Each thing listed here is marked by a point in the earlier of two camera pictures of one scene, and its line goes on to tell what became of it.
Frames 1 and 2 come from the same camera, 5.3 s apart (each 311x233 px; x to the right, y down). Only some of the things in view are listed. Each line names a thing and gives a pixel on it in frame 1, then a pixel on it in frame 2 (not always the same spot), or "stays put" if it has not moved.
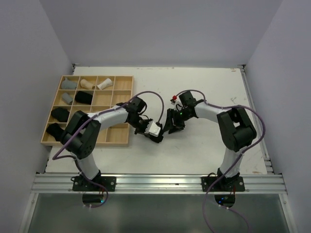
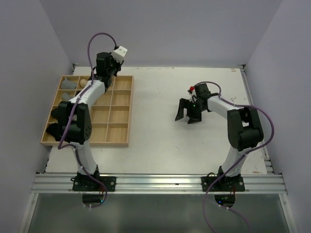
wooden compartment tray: (91, 94) stays put
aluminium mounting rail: (156, 183) stays put
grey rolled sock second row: (67, 97) stays put
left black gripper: (144, 130) → (118, 64)
